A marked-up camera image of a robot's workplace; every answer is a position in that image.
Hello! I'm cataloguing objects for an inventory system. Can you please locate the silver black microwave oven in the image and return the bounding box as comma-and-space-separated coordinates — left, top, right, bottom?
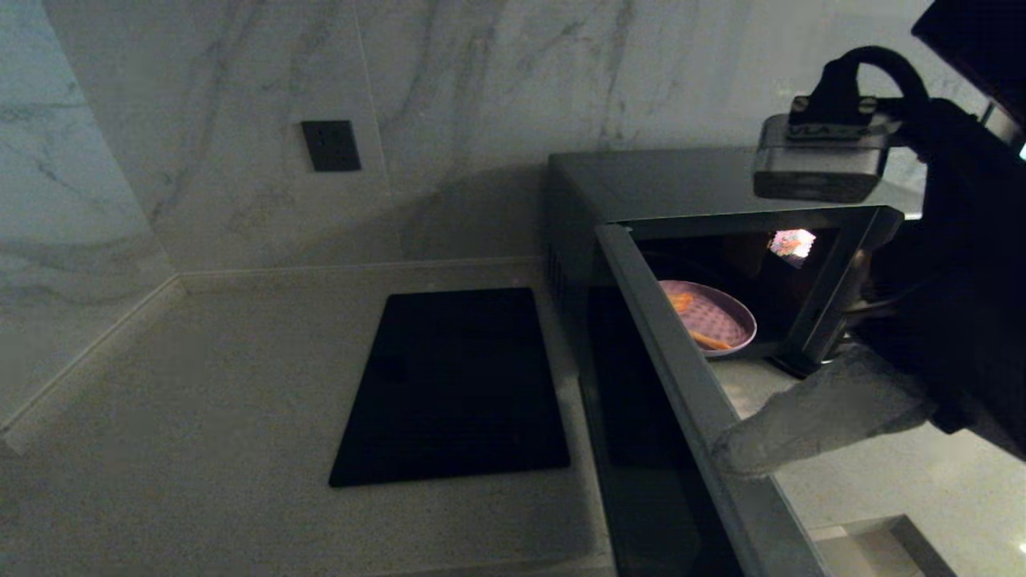
579, 223, 834, 577

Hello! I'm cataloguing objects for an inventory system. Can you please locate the purple plate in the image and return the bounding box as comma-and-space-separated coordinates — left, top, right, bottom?
659, 279, 758, 359

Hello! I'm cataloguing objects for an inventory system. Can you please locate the black induction cooktop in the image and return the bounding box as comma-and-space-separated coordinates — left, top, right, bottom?
328, 287, 572, 489

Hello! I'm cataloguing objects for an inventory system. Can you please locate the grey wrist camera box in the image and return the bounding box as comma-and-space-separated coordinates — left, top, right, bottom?
752, 95, 892, 203

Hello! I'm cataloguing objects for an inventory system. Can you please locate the dark grey wall socket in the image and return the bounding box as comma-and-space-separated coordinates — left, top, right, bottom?
301, 120, 362, 172

